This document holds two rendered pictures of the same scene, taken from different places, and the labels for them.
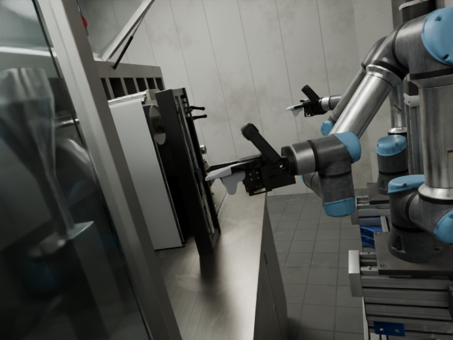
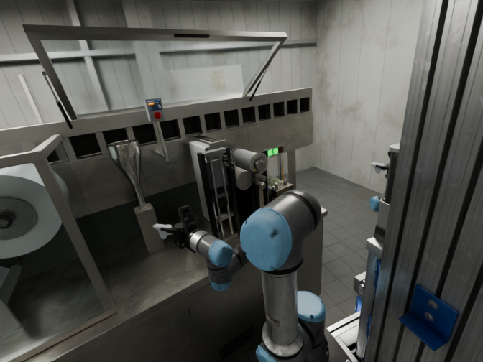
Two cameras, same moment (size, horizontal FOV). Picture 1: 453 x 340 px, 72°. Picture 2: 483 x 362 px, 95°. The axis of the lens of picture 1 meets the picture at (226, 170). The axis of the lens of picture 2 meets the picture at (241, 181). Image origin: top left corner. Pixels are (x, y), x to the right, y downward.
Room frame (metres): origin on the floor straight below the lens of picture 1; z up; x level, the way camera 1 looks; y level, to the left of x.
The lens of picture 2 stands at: (0.37, -0.77, 1.70)
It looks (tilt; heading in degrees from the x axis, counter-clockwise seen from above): 22 degrees down; 47
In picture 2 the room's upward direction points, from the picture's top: 7 degrees counter-clockwise
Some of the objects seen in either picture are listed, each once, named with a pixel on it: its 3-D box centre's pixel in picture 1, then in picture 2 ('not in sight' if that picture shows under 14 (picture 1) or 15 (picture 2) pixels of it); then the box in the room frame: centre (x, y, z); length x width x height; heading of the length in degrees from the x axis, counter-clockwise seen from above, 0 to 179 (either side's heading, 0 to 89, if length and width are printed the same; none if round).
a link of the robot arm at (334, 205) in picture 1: (334, 189); (223, 269); (0.71, -0.25, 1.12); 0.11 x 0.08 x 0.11; 1
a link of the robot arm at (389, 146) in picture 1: (391, 152); not in sight; (1.29, -0.72, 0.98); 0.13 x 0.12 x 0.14; 130
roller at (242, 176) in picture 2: not in sight; (234, 174); (1.29, 0.29, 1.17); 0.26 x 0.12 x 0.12; 78
